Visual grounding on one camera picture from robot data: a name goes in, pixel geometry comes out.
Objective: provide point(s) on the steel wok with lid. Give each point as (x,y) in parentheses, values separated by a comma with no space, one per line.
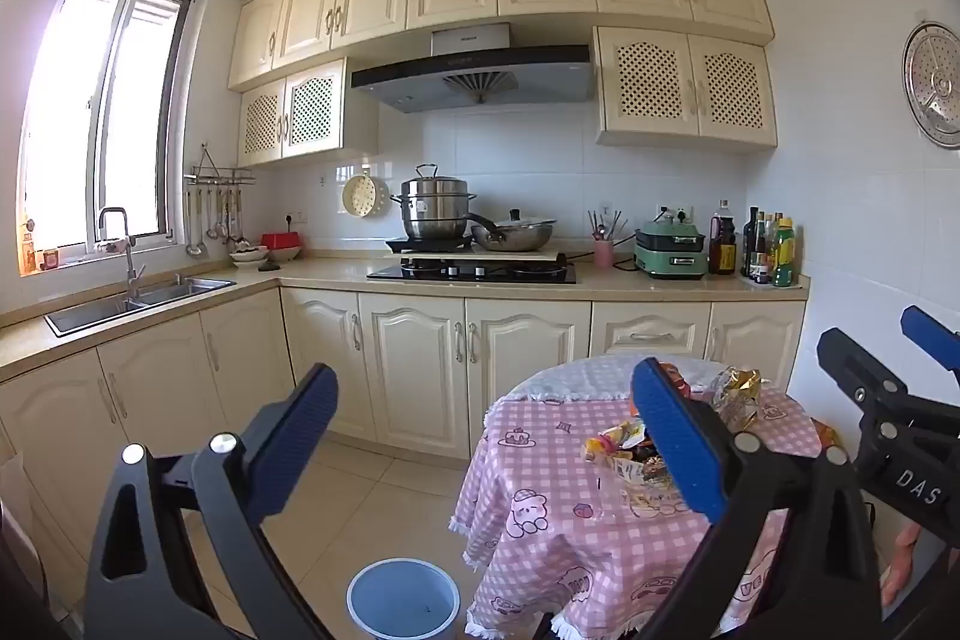
(517,233)

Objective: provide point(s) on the sliding window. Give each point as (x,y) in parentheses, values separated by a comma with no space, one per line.
(112,123)

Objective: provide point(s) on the orange packet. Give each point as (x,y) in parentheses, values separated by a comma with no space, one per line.
(825,436)

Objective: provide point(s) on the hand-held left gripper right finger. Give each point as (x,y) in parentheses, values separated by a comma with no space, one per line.
(679,445)

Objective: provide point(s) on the round metal steamer plate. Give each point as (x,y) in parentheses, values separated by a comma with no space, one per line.
(934,85)

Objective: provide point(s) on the steel steamer pot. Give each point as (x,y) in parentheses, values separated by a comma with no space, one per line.
(435,209)

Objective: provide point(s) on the gold foil wrapper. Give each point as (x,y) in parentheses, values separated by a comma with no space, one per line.
(739,396)

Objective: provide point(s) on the pink chopstick holder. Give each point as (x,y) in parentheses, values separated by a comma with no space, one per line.
(604,251)

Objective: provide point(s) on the row of hanging kitchen utensils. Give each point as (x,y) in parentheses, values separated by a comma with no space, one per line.
(214,220)

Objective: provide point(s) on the white bowls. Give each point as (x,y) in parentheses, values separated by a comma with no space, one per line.
(249,255)

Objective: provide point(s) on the bundle of chopsticks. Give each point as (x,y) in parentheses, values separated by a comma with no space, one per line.
(604,224)

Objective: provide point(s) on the pale wooden board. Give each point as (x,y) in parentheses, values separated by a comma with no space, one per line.
(480,256)

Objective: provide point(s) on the blue plastic waste bin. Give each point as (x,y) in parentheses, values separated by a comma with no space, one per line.
(401,599)

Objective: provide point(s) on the large dark sauce bottle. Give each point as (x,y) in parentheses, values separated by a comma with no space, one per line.
(724,242)

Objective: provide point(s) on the person's right hand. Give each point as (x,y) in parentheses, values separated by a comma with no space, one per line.
(904,565)

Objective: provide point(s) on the steel double sink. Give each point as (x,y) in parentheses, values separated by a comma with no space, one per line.
(112,302)

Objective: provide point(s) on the steel faucet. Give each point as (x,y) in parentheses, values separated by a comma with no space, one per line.
(129,265)

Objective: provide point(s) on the pink checked tablecloth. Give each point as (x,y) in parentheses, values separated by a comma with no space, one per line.
(540,460)

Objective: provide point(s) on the black gas hob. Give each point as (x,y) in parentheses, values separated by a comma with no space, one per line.
(472,272)

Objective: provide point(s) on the black induction cooker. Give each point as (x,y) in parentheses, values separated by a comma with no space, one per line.
(427,245)

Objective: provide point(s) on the grey range hood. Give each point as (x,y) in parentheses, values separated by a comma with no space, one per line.
(472,74)

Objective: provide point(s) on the cream base cabinets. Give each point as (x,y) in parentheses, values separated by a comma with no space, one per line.
(420,370)

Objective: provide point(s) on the white tray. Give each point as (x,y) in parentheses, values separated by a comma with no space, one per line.
(772,286)

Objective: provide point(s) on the cream perforated steamer tray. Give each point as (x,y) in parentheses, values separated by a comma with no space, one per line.
(365,195)

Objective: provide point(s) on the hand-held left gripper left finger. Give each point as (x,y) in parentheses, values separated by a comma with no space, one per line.
(296,437)

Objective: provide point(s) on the cluster of condiment bottles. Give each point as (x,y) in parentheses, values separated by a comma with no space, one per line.
(769,250)

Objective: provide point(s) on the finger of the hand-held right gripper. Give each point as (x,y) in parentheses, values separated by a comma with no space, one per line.
(855,362)
(926,329)

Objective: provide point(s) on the grey lace cloth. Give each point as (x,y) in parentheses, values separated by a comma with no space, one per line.
(577,377)

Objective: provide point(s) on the metal utensil rack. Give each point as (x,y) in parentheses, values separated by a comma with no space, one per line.
(217,171)

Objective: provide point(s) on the small jar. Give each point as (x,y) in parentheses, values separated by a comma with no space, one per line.
(49,257)

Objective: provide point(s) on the green electric cooker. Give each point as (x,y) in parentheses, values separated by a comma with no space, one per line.
(670,250)

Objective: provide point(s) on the orange bottle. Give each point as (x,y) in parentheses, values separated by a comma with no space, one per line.
(28,250)

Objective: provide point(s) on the pile of snack wrappers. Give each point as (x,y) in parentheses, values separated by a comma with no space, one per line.
(626,460)

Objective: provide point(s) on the white wall outlet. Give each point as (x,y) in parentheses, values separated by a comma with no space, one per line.
(296,218)
(675,211)

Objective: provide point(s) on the cream lattice door cabinet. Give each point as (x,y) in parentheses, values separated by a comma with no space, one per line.
(292,111)
(686,85)

